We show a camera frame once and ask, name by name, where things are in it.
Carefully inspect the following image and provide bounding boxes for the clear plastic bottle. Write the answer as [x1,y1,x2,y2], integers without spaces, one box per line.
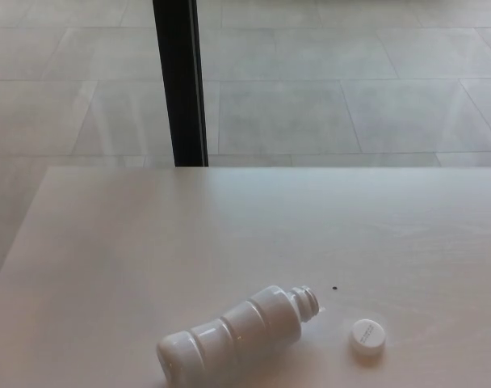
[155,284,323,384]

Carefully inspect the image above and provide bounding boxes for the white bottle cap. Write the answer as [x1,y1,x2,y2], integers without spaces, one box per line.
[349,318,387,356]

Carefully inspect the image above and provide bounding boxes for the black window frame post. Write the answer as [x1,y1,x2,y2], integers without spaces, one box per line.
[151,0,210,168]

